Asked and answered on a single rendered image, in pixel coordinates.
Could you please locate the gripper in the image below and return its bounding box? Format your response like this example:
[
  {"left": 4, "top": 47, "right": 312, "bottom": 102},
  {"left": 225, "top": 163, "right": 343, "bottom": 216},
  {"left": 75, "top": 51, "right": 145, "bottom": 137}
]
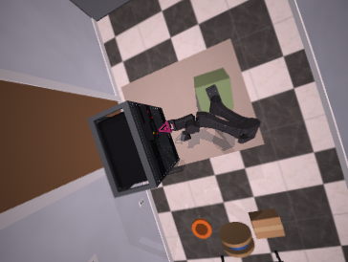
[{"left": 159, "top": 117, "right": 185, "bottom": 133}]

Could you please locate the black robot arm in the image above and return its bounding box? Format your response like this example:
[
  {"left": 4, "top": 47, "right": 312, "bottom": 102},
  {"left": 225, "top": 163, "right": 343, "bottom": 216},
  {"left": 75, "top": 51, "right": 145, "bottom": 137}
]
[{"left": 175, "top": 84, "right": 261, "bottom": 143}]

